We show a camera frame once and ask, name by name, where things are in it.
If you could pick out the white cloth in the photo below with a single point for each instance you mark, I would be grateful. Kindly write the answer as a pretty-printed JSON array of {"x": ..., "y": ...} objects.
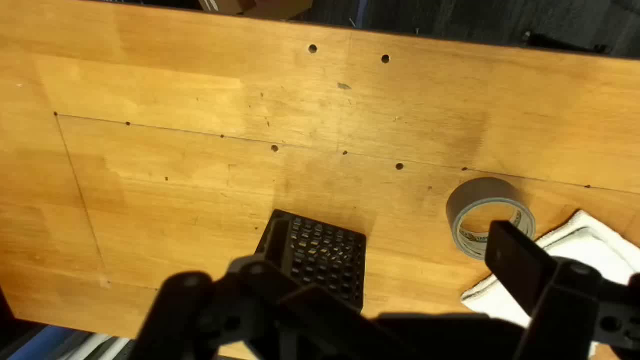
[{"x": 586, "y": 240}]

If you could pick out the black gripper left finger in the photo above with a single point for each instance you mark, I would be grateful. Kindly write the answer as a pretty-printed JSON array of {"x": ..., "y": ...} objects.
[{"x": 193, "y": 321}]

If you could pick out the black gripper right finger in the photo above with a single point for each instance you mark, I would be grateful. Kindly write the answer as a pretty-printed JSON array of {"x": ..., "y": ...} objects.
[{"x": 527, "y": 267}]

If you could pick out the black mesh basket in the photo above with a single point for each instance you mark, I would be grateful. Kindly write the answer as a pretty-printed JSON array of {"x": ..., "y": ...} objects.
[{"x": 327, "y": 253}]

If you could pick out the grey duct tape roll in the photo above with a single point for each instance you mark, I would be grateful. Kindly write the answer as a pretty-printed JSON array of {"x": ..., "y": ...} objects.
[{"x": 460, "y": 206}]

